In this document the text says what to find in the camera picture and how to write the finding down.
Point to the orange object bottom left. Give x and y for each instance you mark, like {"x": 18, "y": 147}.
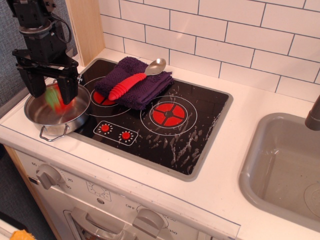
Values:
{"x": 22, "y": 235}

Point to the grey faucet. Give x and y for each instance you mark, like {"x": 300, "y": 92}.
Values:
{"x": 312, "y": 120}

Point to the stainless steel pot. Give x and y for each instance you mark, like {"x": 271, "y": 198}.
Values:
{"x": 52, "y": 117}

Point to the purple folded towel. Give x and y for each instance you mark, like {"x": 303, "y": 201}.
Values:
{"x": 142, "y": 93}

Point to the grey sink basin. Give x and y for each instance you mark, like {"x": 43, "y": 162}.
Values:
{"x": 281, "y": 171}

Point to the red handled metal spoon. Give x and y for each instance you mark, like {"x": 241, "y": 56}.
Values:
{"x": 154, "y": 68}

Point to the wooden side post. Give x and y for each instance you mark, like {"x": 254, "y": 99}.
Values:
{"x": 87, "y": 28}

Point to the black toy stovetop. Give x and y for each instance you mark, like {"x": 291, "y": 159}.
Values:
{"x": 173, "y": 134}

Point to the grey right oven knob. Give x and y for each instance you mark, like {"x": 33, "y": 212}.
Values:
{"x": 148, "y": 222}

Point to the red plastic strawberry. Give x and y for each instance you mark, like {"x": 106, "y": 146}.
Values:
{"x": 54, "y": 100}

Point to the white toy oven front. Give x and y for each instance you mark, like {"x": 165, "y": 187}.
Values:
{"x": 80, "y": 209}

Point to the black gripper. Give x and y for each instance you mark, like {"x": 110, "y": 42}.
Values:
{"x": 45, "y": 56}

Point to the grey oven knob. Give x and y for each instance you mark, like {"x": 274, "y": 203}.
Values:
{"x": 148, "y": 222}
{"x": 48, "y": 176}

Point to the grey left oven knob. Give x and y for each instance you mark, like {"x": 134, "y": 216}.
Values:
{"x": 48, "y": 176}

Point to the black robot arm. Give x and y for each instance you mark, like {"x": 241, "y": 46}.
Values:
{"x": 34, "y": 13}

